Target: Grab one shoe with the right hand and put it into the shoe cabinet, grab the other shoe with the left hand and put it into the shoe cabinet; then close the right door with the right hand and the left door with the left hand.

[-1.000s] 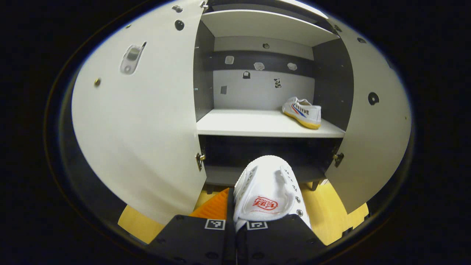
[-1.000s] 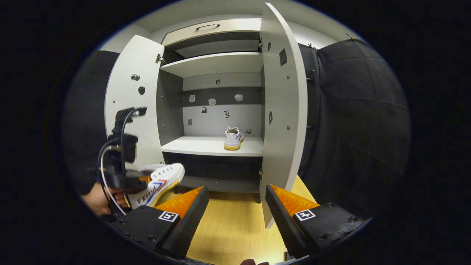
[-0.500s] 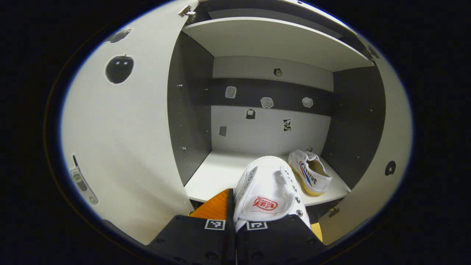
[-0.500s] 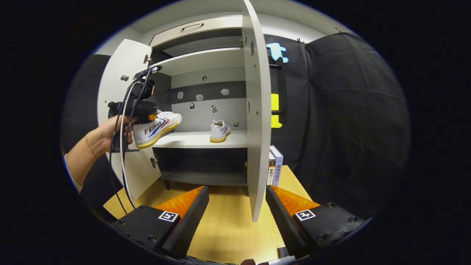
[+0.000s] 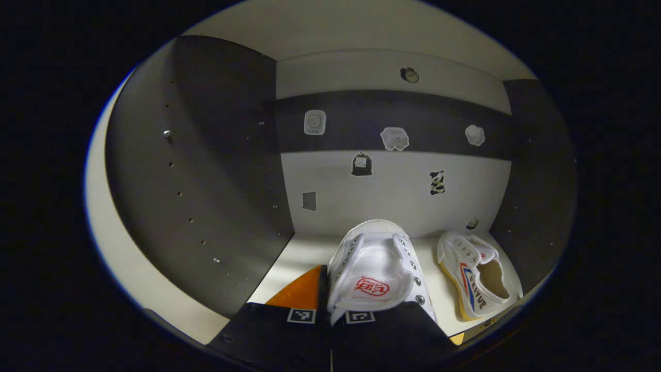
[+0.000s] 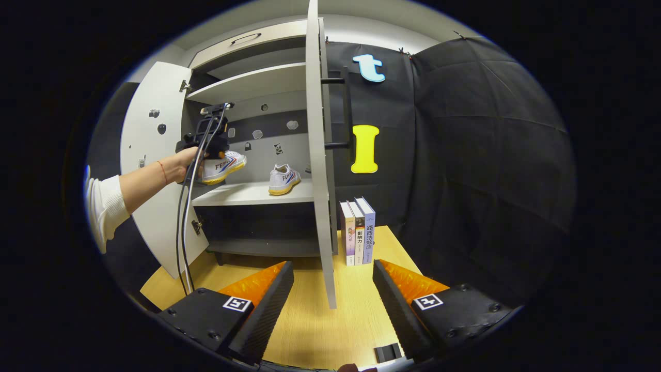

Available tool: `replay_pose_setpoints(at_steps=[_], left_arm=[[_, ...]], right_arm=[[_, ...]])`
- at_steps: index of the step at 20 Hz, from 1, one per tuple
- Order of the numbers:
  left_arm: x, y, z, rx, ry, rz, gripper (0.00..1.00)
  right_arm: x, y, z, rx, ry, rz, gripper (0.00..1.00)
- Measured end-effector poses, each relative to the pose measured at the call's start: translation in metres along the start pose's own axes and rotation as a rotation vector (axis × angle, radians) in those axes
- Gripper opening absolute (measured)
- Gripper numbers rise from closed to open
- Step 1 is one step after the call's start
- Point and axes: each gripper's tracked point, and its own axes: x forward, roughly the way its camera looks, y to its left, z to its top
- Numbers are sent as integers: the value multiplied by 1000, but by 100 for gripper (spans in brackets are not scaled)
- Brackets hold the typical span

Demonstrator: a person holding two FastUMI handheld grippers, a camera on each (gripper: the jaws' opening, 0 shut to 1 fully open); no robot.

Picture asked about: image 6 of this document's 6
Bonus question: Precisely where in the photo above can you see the grey cable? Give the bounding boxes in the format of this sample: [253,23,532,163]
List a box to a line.
[182,103,228,294]

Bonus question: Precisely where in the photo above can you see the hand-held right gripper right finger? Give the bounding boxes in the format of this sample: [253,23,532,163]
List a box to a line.
[373,259,514,362]

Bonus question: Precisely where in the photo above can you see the white cabinet shelf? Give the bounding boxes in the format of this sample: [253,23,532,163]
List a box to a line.
[185,62,308,106]

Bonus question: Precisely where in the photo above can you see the white cabinet drawer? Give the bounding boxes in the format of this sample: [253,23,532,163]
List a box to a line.
[192,20,309,70]

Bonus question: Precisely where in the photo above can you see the black door handle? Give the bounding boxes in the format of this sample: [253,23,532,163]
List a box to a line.
[320,67,354,150]

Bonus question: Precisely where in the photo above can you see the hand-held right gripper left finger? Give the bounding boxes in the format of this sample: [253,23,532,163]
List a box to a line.
[158,261,295,365]

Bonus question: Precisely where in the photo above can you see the lavender book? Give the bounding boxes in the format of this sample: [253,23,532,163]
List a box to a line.
[355,197,376,265]

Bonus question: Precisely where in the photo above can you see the white canvas shoe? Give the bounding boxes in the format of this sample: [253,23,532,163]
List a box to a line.
[199,151,247,185]
[268,164,302,196]

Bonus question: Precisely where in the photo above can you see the black backdrop cloth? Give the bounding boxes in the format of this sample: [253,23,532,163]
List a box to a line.
[85,82,155,311]
[325,35,577,311]

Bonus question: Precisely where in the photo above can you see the white grey shoe cabinet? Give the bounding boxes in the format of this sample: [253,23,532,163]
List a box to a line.
[183,18,341,259]

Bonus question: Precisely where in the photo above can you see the purple white book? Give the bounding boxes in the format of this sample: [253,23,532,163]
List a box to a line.
[340,201,357,267]

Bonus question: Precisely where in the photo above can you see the small black box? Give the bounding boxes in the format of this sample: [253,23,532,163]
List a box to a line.
[374,343,402,363]

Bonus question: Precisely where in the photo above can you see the white shoe cabinet door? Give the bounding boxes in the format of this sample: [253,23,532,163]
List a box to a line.
[120,61,210,280]
[305,0,339,309]

